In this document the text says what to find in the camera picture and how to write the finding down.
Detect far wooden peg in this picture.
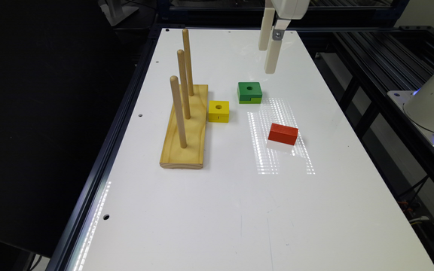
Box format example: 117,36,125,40
182,29,194,96

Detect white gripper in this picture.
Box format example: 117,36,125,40
258,0,310,74

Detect green wooden block with hole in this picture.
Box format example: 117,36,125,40
237,82,262,104

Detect grey stand base background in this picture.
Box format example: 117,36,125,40
100,0,139,26

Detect yellow wooden block with hole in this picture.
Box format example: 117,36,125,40
208,100,230,123

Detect middle wooden peg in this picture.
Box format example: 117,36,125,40
177,50,191,120

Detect red wooden block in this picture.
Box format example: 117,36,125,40
268,123,298,145

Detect near wooden peg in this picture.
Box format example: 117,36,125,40
170,75,187,148

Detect wooden peg board base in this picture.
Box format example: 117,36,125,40
160,84,208,169

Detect black side panel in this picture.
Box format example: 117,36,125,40
0,0,134,256

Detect wooden peg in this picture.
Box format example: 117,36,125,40
170,75,187,148
177,50,191,120
182,29,194,96

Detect black aluminium frame rails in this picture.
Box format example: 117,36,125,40
298,29,434,205

